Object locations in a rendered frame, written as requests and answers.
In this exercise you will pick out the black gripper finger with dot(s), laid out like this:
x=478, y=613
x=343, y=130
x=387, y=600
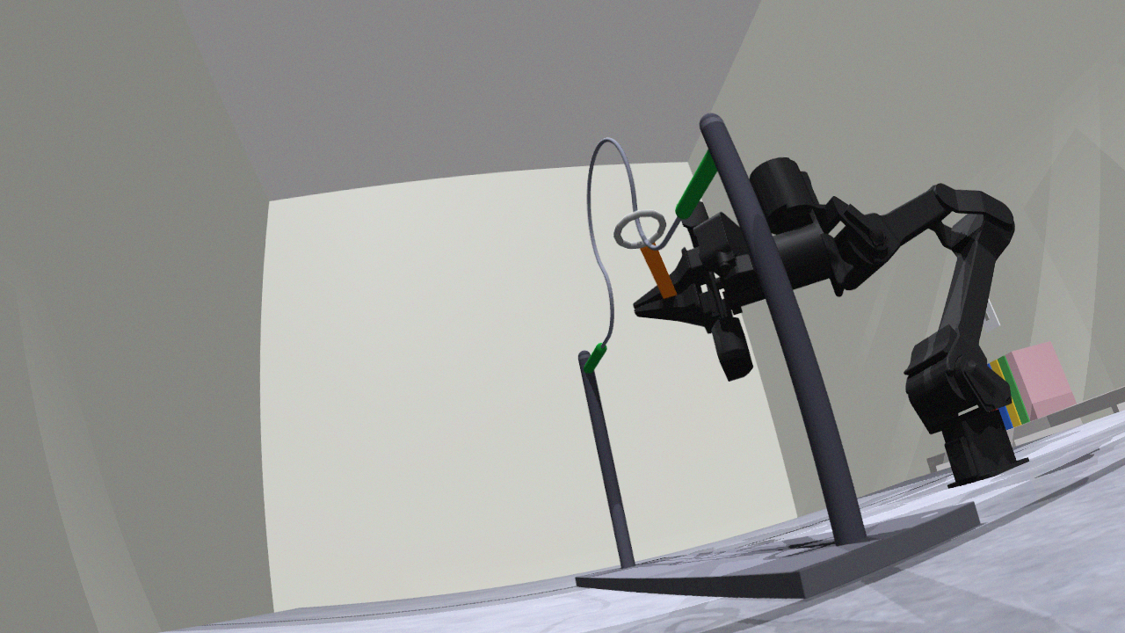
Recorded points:
x=682, y=278
x=685, y=308

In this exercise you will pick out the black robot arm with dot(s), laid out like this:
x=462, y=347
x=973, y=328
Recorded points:
x=948, y=372

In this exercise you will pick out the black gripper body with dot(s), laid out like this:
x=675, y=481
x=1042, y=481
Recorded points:
x=728, y=334

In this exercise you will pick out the grey ring with orange handle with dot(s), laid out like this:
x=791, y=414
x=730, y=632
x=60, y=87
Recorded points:
x=653, y=258

